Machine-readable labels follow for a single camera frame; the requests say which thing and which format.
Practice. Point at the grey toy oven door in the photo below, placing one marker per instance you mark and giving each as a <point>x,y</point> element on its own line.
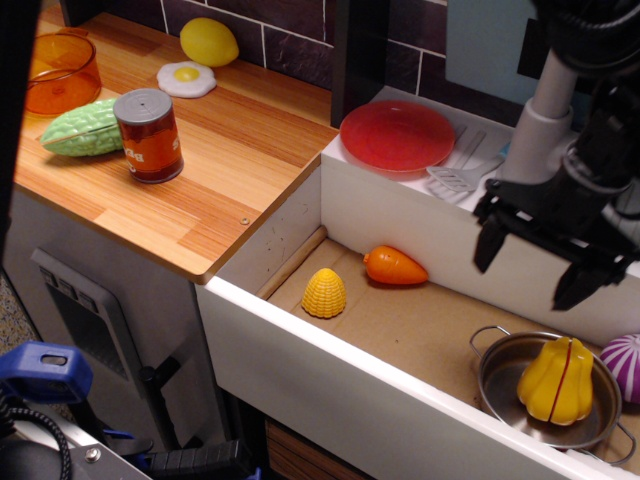
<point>93,317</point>

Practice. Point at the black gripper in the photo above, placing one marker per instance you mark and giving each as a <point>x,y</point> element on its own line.
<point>563,216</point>

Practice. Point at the yellow toy bell pepper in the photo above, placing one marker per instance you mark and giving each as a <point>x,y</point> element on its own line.
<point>556,387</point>

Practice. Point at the yellow toy corn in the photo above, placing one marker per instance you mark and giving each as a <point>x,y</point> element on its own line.
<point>325,295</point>

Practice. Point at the red plastic plate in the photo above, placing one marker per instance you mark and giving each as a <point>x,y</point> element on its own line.
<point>397,136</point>

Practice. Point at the orange toy carrot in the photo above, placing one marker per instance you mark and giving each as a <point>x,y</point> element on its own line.
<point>388,265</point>

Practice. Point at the green toy bitter gourd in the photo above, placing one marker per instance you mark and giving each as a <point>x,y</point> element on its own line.
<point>90,130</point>

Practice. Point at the grey toy spatula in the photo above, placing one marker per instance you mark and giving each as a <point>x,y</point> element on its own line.
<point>446,182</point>

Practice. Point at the orange transparent plastic pot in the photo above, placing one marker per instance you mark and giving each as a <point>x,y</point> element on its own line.
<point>64,73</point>

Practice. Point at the yellow toy lemon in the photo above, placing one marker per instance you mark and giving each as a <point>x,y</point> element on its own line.
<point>208,42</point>

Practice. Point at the grey toy faucet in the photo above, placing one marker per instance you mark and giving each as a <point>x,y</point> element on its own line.
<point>543,132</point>

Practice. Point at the blue plastic clamp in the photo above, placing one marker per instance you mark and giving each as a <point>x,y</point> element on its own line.
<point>46,373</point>

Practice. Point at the purple white toy onion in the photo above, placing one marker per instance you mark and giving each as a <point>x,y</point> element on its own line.
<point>621,357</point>

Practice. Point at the orange toy can grey lid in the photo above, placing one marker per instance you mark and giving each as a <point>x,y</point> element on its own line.
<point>149,135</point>

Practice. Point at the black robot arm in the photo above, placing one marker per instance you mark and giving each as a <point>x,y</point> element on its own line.
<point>599,41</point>

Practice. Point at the toy fried egg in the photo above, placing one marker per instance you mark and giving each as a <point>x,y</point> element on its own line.
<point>186,80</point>

